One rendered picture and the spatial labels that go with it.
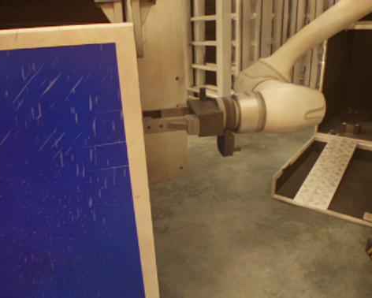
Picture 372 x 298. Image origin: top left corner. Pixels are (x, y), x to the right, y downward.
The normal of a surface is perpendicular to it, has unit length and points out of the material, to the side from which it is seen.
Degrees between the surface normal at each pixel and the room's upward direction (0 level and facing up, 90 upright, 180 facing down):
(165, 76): 90
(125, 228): 90
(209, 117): 90
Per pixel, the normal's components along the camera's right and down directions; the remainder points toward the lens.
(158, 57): 0.50, 0.30
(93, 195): 0.18, 0.36
